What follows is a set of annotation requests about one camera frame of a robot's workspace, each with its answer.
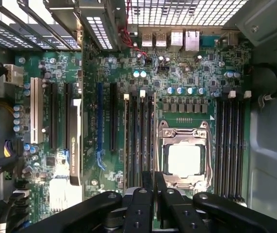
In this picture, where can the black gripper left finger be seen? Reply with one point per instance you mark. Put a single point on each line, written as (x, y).
(140, 208)

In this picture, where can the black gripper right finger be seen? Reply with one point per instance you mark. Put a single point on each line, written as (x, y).
(179, 213)

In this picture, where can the black RAM slot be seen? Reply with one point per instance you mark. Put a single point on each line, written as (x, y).
(126, 136)
(227, 145)
(135, 136)
(142, 131)
(220, 145)
(234, 145)
(150, 131)

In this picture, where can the silver CPU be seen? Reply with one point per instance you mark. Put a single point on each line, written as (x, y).
(185, 159)

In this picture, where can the metal socket locking lever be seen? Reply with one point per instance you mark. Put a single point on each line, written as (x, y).
(158, 150)
(210, 155)

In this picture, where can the silver chipset heatsink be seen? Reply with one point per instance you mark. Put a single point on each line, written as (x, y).
(59, 194)

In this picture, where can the black Nvidia graphics card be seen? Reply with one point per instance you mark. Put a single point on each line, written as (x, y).
(75, 145)

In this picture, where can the blue expansion slot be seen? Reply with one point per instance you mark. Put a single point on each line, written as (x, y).
(100, 126)

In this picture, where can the black expansion slot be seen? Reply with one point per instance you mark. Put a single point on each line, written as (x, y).
(113, 116)
(54, 116)

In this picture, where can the grey metal PC case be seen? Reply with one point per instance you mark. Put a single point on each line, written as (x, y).
(269, 157)

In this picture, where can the green motherboard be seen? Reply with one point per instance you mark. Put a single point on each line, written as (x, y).
(189, 80)

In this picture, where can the white expansion slot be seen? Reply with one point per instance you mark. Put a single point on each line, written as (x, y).
(36, 111)

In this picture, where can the silver USB port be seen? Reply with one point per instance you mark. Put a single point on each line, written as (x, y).
(147, 38)
(161, 38)

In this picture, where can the silver ethernet port block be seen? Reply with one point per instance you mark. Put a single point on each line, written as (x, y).
(192, 40)

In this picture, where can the silver stacked port block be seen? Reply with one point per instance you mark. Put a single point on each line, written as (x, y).
(177, 38)

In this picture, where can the white power connector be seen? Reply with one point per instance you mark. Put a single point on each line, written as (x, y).
(14, 74)

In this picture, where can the metal expansion slot cover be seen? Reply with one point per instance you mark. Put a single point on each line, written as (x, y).
(46, 21)

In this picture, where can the perforated metal bracket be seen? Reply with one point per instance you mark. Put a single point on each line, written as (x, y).
(102, 24)

